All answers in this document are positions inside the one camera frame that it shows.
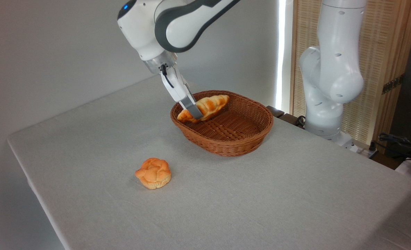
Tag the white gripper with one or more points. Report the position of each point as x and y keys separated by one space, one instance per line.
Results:
x=176 y=86

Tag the long braided bread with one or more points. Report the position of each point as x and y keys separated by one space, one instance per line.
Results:
x=212 y=104

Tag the round knotted bread bun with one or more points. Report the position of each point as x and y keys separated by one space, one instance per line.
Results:
x=153 y=173

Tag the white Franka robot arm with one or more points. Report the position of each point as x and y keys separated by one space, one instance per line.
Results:
x=139 y=31

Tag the brown wicker basket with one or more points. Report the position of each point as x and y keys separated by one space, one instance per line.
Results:
x=242 y=139

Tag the dark wooden furniture edge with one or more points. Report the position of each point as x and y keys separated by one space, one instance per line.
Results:
x=276 y=111

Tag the grey tablecloth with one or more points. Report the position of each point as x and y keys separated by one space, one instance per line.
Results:
x=261 y=201

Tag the black screen hinge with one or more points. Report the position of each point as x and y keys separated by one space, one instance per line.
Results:
x=393 y=84

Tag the wooden slatted folding screen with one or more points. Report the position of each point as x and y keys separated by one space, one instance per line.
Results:
x=386 y=34

